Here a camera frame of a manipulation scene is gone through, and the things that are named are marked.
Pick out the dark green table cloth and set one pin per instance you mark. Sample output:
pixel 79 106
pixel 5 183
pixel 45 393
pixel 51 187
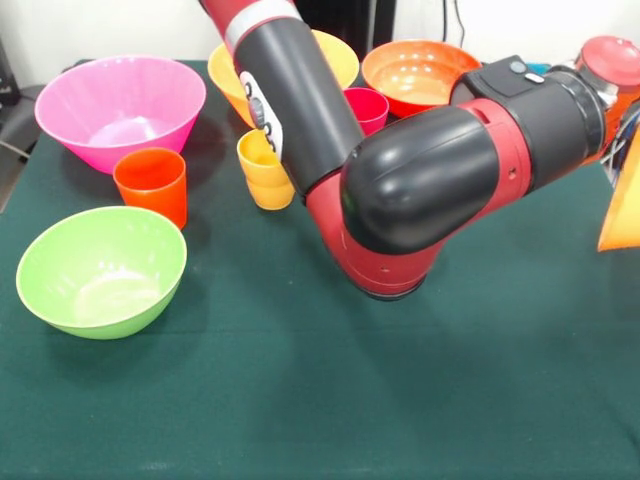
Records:
pixel 320 390

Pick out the black equipment box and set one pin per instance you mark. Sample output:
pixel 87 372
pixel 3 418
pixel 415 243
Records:
pixel 7 75

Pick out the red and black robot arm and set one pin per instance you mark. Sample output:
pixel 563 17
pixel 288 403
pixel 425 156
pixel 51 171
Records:
pixel 425 190

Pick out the green plastic bowl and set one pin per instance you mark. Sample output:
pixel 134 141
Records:
pixel 100 270

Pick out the orange plastic bowl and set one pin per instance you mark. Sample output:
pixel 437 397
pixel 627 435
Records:
pixel 625 220
pixel 222 80

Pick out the magenta plastic cup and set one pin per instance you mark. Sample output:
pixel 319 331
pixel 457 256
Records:
pixel 372 107

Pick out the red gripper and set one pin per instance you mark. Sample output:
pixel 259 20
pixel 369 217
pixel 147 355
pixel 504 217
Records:
pixel 615 60

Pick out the yellow plastic cup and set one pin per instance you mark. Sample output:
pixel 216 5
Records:
pixel 260 185

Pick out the pink plastic bowl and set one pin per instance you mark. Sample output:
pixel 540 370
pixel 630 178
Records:
pixel 75 100

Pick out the red plastic cup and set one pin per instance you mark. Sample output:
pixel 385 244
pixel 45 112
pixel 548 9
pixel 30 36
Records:
pixel 150 190

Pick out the black cabinet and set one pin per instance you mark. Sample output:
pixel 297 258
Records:
pixel 350 25

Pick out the red-orange plastic bowl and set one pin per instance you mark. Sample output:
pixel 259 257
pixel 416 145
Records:
pixel 410 70

